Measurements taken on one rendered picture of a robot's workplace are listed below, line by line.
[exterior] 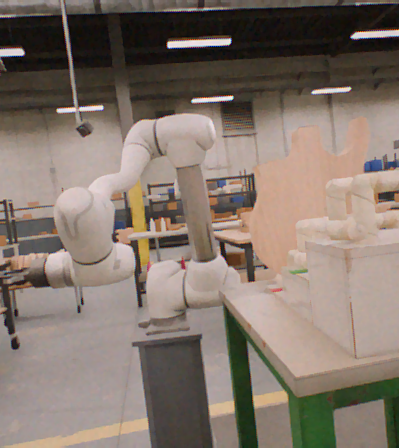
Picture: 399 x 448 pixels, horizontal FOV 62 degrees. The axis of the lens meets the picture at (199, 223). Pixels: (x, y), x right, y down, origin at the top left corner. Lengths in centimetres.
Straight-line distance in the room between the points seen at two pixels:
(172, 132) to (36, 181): 1123
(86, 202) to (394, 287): 57
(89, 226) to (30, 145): 1180
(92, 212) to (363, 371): 56
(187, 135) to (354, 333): 82
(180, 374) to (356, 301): 98
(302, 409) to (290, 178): 55
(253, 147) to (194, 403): 1137
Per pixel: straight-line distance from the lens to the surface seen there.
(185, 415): 151
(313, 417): 60
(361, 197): 57
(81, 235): 73
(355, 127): 101
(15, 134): 1271
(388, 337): 62
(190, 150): 117
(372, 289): 58
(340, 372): 57
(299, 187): 91
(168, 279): 135
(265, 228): 88
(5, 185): 1262
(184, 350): 139
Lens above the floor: 119
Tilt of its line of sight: 3 degrees down
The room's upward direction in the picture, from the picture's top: 7 degrees counter-clockwise
